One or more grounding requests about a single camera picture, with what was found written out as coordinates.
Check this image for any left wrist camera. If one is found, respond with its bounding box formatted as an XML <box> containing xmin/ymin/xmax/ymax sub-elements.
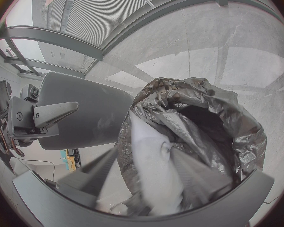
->
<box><xmin>20</xmin><ymin>84</ymin><xmax>40</xmax><ymax>102</ymax></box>

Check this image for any white paper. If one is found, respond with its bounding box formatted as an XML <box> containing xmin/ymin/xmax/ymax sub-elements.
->
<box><xmin>96</xmin><ymin>110</ymin><xmax>188</xmax><ymax>216</ymax></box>

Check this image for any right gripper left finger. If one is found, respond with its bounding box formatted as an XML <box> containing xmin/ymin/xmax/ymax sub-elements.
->
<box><xmin>58</xmin><ymin>148</ymin><xmax>118</xmax><ymax>198</ymax></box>

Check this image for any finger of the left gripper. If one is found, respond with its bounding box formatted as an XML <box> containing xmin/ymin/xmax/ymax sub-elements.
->
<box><xmin>34</xmin><ymin>101</ymin><xmax>80</xmax><ymax>128</ymax></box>

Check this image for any window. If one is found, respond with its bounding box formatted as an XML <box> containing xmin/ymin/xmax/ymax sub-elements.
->
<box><xmin>0</xmin><ymin>0</ymin><xmax>284</xmax><ymax>80</ymax></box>

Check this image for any black plastic bag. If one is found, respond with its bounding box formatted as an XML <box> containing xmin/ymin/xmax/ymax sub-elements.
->
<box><xmin>116</xmin><ymin>77</ymin><xmax>268</xmax><ymax>199</ymax></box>

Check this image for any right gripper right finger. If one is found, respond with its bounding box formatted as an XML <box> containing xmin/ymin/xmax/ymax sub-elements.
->
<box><xmin>170</xmin><ymin>148</ymin><xmax>235</xmax><ymax>198</ymax></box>

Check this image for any dark grey round chair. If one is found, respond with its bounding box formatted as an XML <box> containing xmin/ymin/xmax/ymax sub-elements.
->
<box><xmin>38</xmin><ymin>72</ymin><xmax>135</xmax><ymax>150</ymax></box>

